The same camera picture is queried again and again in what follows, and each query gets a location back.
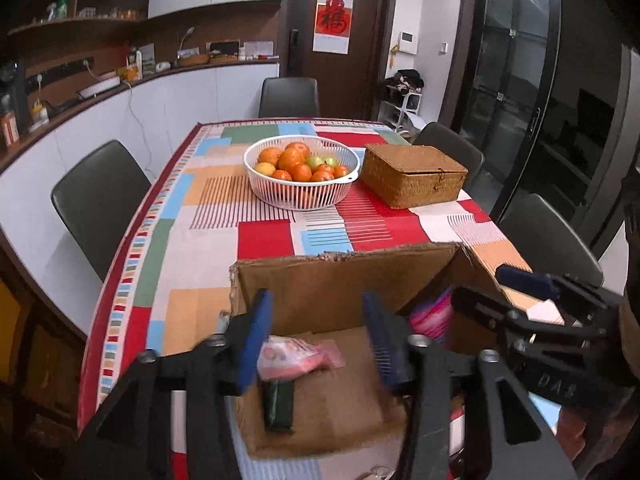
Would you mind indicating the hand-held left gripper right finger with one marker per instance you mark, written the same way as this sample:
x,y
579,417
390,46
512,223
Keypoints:
x,y
381,347

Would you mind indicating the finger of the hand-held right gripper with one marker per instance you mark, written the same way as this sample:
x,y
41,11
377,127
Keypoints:
x,y
525,282
480,302

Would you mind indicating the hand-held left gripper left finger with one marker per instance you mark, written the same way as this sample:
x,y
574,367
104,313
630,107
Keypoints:
x,y
255,342

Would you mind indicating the brown cardboard box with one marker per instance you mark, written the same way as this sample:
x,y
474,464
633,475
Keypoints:
x,y
325,290

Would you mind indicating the person's right forearm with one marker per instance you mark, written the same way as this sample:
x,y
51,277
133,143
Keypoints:
x,y
632,332

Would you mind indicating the pink striped snack packet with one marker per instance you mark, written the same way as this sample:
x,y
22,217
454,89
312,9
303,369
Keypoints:
x,y
432,317

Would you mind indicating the dark grey dining chair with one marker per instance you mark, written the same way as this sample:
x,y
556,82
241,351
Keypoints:
x,y
289,97
450,145
100,195
545,235

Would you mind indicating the dark green snack packet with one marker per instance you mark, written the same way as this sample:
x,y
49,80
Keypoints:
x,y
279,405

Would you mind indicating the colourful patchwork tablecloth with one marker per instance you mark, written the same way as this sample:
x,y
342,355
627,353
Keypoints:
x,y
200,240

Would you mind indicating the woven wicker lidded box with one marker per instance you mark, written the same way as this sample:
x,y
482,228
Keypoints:
x,y
410,180

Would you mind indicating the white plastic fruit basket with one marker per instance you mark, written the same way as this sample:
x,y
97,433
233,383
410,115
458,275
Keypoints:
x,y
300,197

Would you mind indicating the pile of oranges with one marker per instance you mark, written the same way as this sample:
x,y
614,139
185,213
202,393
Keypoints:
x,y
292,157

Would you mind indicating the green apple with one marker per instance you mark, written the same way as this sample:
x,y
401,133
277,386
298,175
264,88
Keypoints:
x,y
331,160
315,162

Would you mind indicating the white shoe rack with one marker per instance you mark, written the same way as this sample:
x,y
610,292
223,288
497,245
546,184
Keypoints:
x,y
395,112

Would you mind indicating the black framed glass door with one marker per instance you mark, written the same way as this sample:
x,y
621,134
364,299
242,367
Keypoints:
x,y
515,60

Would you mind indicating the dark wooden shelf cabinet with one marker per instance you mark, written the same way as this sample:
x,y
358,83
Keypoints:
x,y
30,350

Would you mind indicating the dark bag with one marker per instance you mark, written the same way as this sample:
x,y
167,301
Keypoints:
x,y
405,80

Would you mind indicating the white lower counter cabinets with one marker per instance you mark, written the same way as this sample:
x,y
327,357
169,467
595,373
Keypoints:
x,y
200,95

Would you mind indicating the yellow hanging ornament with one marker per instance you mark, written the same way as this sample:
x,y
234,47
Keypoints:
x,y
393,52

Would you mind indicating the white intercom panel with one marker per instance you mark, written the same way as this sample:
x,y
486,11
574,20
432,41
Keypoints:
x,y
407,42

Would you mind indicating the shallow wicker tray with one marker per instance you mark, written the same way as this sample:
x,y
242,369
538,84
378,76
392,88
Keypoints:
x,y
192,59

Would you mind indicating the white desk card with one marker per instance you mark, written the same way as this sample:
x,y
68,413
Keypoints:
x,y
260,48

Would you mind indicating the black tablet screen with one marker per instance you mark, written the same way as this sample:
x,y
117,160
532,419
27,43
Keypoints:
x,y
223,47

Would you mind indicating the white tray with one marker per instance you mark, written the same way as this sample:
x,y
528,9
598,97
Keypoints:
x,y
100,87

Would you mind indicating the orange juice carton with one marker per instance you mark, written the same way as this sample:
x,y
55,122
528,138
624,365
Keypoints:
x,y
131,67

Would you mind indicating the black door lock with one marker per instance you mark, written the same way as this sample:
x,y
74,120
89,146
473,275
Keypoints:
x,y
295,42

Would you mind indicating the white gooseneck lamp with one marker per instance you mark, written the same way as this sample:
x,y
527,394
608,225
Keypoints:
x,y
186,40

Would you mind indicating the small yellow bottle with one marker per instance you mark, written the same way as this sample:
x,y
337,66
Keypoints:
x,y
39,110

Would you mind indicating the dark brown door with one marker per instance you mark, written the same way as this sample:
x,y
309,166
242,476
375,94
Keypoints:
x,y
300,10

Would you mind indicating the black water dispenser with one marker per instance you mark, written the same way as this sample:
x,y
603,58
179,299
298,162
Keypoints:
x,y
11,85

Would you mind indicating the red and white wall calendar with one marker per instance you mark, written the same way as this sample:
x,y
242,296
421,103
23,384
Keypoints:
x,y
333,20

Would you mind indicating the brown wall shelf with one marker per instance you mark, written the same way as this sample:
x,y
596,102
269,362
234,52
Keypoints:
x,y
75,22

